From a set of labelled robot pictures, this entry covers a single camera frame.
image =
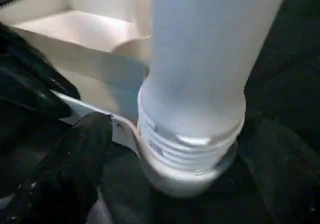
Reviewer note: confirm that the white plastic table leg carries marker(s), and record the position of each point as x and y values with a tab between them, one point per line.
205	58

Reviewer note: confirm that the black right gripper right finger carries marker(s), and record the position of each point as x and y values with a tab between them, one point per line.
282	164

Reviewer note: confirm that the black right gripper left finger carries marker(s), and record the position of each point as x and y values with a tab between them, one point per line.
70	164

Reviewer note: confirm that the black work surface mat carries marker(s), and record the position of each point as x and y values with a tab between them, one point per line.
287	83

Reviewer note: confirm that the white plastic table top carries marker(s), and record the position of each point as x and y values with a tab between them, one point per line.
87	33

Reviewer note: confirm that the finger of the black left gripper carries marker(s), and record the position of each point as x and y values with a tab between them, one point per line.
30	78

